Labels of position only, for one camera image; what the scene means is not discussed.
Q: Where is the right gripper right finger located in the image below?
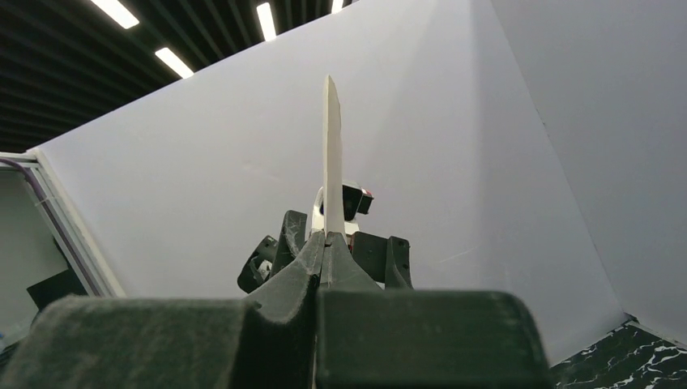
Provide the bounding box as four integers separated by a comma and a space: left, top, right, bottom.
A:
316, 233, 553, 388

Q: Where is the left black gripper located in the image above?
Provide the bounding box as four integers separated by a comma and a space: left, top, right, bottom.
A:
237, 210, 412, 293

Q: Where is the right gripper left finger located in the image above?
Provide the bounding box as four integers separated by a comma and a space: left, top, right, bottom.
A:
1, 232, 326, 388

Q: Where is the tan letter paper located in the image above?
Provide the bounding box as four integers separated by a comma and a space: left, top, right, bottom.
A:
323, 75, 345, 237

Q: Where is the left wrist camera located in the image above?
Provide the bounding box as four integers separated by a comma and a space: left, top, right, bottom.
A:
311, 181, 374, 244

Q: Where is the aluminium front frame rail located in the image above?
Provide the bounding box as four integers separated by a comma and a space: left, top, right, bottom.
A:
1, 148, 127, 297

